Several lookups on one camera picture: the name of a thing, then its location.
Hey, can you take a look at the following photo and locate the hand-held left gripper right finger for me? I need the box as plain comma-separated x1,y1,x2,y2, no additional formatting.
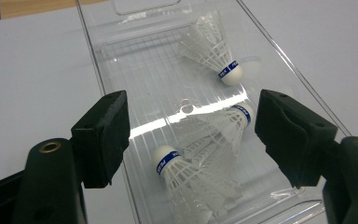
254,89,358,224

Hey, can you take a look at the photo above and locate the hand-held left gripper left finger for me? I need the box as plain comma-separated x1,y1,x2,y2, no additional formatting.
12,90,131,224

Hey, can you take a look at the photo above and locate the white shuttlecock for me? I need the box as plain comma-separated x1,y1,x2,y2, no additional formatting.
178,8,244,87
171,102,256,200
151,145,241,224

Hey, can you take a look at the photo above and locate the clear plastic tray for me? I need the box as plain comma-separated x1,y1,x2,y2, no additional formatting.
74,0,352,224

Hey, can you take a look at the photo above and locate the wooden table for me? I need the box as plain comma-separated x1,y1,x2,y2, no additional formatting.
0,0,106,20

